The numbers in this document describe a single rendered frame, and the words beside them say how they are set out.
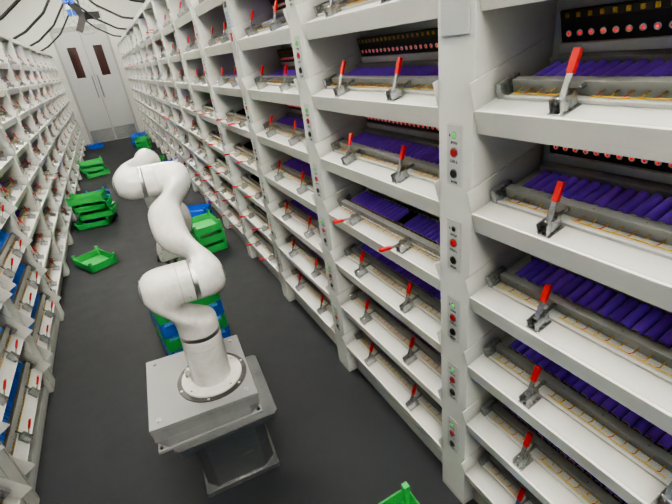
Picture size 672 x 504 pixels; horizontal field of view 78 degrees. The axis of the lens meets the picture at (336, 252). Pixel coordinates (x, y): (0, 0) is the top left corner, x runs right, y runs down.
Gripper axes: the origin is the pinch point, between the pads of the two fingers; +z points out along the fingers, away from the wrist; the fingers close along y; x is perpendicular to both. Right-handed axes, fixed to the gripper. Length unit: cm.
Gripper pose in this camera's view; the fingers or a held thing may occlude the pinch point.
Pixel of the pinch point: (171, 263)
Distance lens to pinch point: 208.7
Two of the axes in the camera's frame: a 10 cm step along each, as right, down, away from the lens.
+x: -5.9, -6.4, 4.9
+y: 8.0, -3.5, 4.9
